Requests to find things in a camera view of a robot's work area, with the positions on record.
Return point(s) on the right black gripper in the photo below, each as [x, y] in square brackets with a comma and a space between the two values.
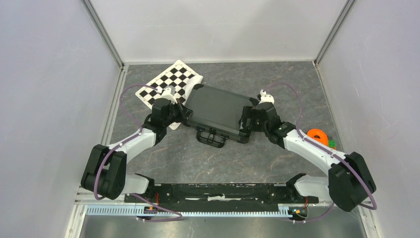
[248, 112]

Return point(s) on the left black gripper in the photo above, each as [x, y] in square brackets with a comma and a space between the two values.
[184, 112]

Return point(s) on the black poker set case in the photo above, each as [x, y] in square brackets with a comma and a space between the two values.
[217, 115]

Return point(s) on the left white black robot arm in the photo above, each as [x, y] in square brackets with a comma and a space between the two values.
[105, 174]

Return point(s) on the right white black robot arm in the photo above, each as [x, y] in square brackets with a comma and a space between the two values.
[347, 182]

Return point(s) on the black white checkerboard mat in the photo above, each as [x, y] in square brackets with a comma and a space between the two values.
[178, 75]

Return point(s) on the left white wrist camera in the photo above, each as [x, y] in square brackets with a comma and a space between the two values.
[167, 93]

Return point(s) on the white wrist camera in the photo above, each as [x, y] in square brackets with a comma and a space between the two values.
[264, 97]
[167, 93]

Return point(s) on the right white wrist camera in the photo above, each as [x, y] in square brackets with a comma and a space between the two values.
[264, 97]

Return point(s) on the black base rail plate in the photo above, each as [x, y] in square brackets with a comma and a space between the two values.
[225, 197]

